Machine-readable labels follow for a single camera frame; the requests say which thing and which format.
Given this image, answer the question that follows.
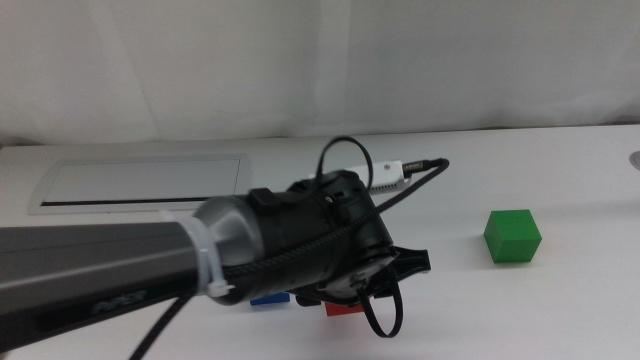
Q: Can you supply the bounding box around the red cube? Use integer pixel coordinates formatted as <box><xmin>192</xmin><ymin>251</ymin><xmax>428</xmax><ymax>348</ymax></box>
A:
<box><xmin>324</xmin><ymin>301</ymin><xmax>366</xmax><ymax>318</ymax></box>

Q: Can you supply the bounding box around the green cube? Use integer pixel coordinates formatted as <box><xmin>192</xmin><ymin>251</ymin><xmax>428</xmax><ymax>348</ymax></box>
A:
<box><xmin>483</xmin><ymin>209</ymin><xmax>543</xmax><ymax>265</ymax></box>

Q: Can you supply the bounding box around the black zip tie loop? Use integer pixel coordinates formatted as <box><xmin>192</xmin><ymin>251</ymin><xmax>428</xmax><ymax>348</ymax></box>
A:
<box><xmin>349</xmin><ymin>269</ymin><xmax>404</xmax><ymax>339</ymax></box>

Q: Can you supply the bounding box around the white zip tie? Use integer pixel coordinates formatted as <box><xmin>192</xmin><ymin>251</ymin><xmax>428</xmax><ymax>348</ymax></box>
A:
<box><xmin>159</xmin><ymin>209</ymin><xmax>236</xmax><ymax>300</ymax></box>

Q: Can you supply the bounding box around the thin black cable loop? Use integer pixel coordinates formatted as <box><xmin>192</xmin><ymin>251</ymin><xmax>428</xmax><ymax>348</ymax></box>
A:
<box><xmin>315</xmin><ymin>135</ymin><xmax>375</xmax><ymax>194</ymax></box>

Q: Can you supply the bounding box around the silver table cable flap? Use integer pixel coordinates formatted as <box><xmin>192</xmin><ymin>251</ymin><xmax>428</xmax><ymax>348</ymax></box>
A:
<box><xmin>27</xmin><ymin>153</ymin><xmax>253</xmax><ymax>216</ymax></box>

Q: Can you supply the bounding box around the blue cube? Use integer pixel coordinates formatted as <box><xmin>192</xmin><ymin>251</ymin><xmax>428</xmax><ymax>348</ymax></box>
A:
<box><xmin>249</xmin><ymin>292</ymin><xmax>291</xmax><ymax>307</ymax></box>

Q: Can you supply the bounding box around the white backdrop curtain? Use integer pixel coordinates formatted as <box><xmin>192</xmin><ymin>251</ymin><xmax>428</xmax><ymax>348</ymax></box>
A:
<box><xmin>0</xmin><ymin>0</ymin><xmax>640</xmax><ymax>147</ymax></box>

